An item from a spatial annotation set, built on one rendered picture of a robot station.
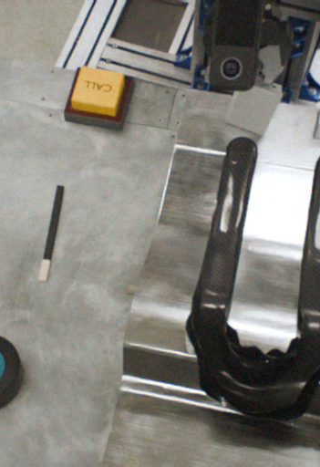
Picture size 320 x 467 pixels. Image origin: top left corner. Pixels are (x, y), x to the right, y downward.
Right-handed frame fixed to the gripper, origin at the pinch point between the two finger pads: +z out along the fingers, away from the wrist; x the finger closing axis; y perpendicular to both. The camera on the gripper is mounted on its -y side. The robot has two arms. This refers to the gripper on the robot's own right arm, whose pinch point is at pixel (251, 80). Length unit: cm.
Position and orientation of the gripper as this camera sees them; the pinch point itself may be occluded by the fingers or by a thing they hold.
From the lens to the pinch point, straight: 104.2
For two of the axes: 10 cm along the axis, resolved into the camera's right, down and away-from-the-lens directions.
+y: 1.8, -9.2, 3.5
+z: 1.6, 3.8, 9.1
